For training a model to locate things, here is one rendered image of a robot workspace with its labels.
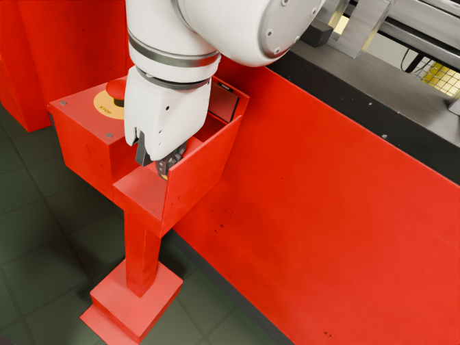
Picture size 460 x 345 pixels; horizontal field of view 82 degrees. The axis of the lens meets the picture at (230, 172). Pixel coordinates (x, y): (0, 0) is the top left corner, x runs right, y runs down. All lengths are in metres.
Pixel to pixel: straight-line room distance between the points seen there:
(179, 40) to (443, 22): 0.68
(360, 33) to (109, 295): 0.91
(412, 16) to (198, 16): 0.69
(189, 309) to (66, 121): 0.82
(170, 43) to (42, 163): 1.25
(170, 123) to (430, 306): 0.57
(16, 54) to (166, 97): 1.17
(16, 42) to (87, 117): 1.01
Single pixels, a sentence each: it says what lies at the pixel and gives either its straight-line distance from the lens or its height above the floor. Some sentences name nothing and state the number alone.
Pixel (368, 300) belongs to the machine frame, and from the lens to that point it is 0.71.
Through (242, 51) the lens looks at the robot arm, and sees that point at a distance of 0.17.
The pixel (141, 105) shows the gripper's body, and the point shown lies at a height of 0.86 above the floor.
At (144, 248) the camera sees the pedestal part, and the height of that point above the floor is 0.46.
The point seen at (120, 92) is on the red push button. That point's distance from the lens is 0.39.
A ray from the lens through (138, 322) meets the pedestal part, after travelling 0.92.
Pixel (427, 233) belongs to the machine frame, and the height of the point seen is 0.73.
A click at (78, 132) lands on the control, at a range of 0.39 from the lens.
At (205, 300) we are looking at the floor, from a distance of 1.08.
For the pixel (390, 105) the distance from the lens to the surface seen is 0.46.
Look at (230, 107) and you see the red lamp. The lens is 0.39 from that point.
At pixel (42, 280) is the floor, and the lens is 1.13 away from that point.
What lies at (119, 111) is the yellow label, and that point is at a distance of 0.40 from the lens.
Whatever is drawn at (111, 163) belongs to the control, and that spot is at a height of 0.75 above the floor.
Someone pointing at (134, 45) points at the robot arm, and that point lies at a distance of 0.26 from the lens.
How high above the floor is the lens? 1.02
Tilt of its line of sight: 45 degrees down
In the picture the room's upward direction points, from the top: 22 degrees clockwise
